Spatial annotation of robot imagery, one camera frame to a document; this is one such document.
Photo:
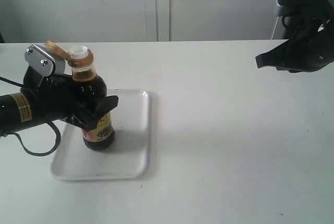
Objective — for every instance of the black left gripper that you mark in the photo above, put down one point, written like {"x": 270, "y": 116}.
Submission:
{"x": 53, "y": 100}

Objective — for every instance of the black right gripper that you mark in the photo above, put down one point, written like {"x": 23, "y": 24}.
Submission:
{"x": 310, "y": 48}

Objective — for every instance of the dark soy sauce bottle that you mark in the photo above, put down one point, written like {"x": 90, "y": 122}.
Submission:
{"x": 88, "y": 88}

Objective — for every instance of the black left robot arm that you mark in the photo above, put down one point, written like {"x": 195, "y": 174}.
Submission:
{"x": 15, "y": 112}

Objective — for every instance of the white plastic tray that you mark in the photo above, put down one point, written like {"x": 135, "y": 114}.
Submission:
{"x": 126, "y": 158}

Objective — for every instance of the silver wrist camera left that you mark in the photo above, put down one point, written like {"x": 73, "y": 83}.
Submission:
{"x": 42, "y": 63}

